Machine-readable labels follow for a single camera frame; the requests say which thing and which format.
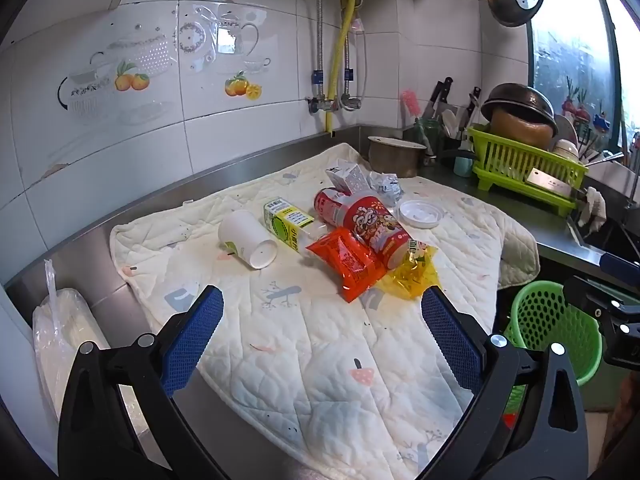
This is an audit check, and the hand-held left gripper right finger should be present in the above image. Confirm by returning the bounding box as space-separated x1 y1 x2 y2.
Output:
412 285 591 480

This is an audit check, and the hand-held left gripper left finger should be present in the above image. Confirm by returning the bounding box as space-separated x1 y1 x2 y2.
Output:
57 285 224 480

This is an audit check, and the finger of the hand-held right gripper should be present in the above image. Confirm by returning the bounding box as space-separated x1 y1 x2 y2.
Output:
564 276 640 367
597 252 640 283

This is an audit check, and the green plastic basket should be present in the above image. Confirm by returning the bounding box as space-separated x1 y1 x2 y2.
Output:
500 280 603 431

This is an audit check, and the yellow plastic wrapper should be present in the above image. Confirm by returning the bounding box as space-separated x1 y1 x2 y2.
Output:
375 242 440 301

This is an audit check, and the white paper cup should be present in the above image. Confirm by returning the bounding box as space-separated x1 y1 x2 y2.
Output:
218 209 278 268

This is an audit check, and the red snack packet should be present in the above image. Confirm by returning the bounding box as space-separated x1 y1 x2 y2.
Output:
306 227 388 303

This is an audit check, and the white plastic lid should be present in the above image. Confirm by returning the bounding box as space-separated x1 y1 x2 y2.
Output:
398 199 443 228

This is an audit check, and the red cartoon-print noodle cup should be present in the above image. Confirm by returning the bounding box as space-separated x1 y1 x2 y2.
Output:
342 192 418 270

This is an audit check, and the green yellow drink carton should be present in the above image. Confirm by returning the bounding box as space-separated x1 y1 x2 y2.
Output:
263 198 316 253

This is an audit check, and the blue paper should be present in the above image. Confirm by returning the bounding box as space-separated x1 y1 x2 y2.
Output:
369 170 405 206

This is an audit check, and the white blue milk carton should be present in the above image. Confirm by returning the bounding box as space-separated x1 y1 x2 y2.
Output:
325 160 371 196

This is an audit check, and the steel sink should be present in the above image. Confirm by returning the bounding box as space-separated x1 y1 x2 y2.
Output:
565 210 640 263

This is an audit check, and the white rag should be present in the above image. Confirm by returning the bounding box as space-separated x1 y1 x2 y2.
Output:
577 186 608 233

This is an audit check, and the printed quilted mat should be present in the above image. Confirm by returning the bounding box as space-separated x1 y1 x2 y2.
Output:
110 142 541 480

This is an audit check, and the steel cleaver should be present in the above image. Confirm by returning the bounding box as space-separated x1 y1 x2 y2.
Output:
530 167 588 203

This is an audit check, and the white bowl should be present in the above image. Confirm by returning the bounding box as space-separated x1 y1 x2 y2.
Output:
552 139 581 161

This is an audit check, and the white plastic bag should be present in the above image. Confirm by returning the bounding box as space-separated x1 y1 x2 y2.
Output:
32 260 146 441

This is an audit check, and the green dish rack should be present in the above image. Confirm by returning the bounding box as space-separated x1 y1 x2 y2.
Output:
467 125 590 216

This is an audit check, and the brown bowl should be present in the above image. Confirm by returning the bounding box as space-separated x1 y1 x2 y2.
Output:
490 107 555 145

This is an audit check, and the metal pot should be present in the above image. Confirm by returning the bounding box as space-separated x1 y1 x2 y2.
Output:
367 136 428 178

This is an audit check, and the dark metal wok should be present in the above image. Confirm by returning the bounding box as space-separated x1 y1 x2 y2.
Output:
480 82 558 136

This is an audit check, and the green glass jar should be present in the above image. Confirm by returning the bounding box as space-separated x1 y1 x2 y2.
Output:
414 117 443 156

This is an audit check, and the window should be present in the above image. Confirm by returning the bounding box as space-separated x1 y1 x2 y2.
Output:
527 0 640 161

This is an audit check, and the pink brush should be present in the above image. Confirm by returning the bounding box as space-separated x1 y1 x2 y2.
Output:
400 90 426 146

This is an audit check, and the flexible metal pipe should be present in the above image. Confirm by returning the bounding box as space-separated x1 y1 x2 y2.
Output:
345 35 358 96
307 0 326 101

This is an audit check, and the black handled knife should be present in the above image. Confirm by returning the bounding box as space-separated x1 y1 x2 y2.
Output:
467 87 483 126
425 77 453 118

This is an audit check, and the yellow gas hose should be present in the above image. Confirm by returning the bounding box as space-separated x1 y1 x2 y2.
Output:
325 0 361 133

